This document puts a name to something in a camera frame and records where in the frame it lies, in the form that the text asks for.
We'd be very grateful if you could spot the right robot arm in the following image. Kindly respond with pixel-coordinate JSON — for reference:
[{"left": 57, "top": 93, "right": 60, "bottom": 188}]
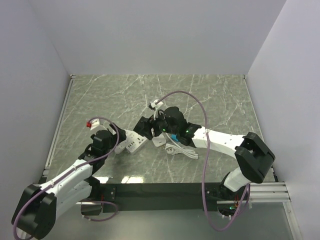
[{"left": 133, "top": 106, "right": 276, "bottom": 200}]

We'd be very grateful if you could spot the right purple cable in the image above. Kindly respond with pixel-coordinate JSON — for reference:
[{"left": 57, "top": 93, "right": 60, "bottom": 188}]
[{"left": 157, "top": 90, "right": 251, "bottom": 232}]

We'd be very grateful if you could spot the blue plug adapter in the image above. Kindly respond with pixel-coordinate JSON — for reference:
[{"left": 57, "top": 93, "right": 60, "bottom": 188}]
[{"left": 170, "top": 134, "right": 179, "bottom": 143}]

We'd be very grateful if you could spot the small white power strip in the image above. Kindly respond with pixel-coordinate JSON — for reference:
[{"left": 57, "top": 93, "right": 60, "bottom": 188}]
[{"left": 114, "top": 143, "right": 127, "bottom": 155}]

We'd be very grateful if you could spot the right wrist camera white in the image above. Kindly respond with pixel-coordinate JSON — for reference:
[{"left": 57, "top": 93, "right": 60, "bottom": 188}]
[{"left": 148, "top": 99, "right": 164, "bottom": 120}]

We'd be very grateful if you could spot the black socket adapter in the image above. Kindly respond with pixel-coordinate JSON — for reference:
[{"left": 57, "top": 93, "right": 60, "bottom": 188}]
[{"left": 134, "top": 117, "right": 151, "bottom": 136}]

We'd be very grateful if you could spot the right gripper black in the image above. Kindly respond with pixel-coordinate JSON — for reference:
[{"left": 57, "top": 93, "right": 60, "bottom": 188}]
[{"left": 139, "top": 108, "right": 179, "bottom": 141}]

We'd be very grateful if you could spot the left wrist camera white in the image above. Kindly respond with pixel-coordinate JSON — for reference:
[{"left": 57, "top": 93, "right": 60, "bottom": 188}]
[{"left": 86, "top": 118, "right": 107, "bottom": 131}]

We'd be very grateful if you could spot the white power strip cord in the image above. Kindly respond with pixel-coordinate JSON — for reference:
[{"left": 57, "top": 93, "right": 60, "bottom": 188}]
[{"left": 164, "top": 142, "right": 200, "bottom": 160}]

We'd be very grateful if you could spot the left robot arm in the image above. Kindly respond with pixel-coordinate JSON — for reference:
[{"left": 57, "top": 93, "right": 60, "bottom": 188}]
[{"left": 11, "top": 123, "right": 127, "bottom": 240}]

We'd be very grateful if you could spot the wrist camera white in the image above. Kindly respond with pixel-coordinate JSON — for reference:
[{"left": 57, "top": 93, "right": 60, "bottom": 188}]
[
  {"left": 86, "top": 118, "right": 107, "bottom": 131},
  {"left": 148, "top": 99, "right": 164, "bottom": 120}
]

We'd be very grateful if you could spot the black base bar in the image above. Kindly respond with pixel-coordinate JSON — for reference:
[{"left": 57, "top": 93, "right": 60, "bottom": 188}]
[{"left": 74, "top": 174, "right": 241, "bottom": 216}]

